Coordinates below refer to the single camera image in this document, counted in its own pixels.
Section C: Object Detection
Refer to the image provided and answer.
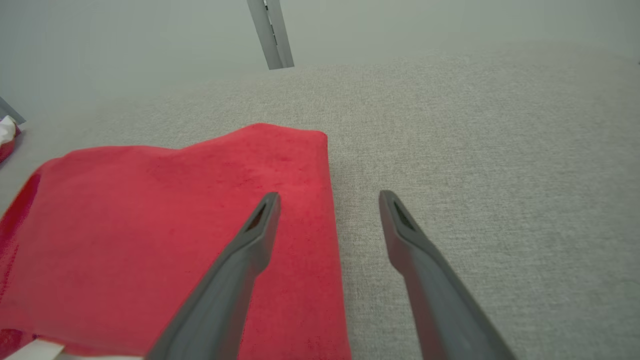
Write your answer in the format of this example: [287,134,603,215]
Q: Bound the red shorts with white stripe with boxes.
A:
[0,115,22,164]

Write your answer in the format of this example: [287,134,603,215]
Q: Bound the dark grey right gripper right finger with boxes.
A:
[378,190,516,360]

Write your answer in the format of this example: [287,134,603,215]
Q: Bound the grey vertical door frame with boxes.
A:
[246,0,295,71]

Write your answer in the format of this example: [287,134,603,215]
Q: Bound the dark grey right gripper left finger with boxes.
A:
[145,191,282,360]

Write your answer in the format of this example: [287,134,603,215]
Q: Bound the red Bulls jersey top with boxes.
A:
[0,122,352,360]

